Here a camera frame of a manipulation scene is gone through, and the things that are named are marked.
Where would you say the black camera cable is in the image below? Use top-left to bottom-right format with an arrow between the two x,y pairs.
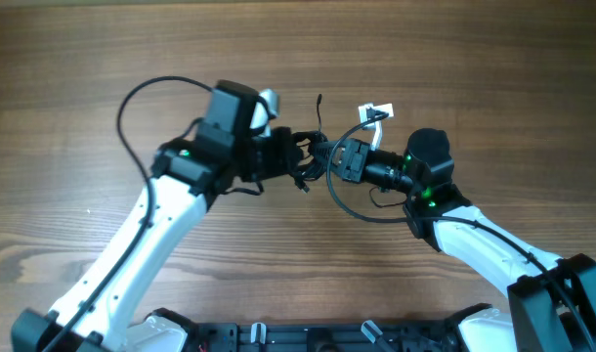
41,75 -> 216,352
325,111 -> 596,352

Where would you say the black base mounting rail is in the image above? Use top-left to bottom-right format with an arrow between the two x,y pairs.
188,321 -> 461,352

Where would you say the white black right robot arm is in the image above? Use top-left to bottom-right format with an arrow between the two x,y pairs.
308,128 -> 596,351

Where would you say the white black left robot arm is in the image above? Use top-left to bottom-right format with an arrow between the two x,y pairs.
11,80 -> 302,351

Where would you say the black left camera cable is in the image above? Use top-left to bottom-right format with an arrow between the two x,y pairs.
41,75 -> 216,352

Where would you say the black right camera cable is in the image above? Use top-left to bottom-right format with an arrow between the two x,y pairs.
325,111 -> 596,352

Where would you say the black USB cable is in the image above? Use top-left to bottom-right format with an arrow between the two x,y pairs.
290,93 -> 331,195

